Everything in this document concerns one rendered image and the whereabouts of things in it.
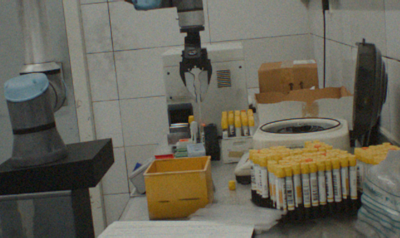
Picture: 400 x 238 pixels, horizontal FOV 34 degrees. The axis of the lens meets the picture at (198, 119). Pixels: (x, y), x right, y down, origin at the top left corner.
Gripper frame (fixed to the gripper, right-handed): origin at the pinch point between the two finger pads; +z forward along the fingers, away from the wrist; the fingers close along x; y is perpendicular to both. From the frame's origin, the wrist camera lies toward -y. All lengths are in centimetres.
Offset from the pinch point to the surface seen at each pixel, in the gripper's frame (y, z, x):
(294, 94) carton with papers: 26.4, 5.1, -29.4
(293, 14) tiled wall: 163, -18, -45
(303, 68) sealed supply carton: 68, 1, -38
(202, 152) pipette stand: -33.4, 8.6, -1.3
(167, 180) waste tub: -52, 10, 5
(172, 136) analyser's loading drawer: 15.0, 13.2, 10.2
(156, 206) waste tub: -52, 15, 8
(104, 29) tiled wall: 164, -20, 55
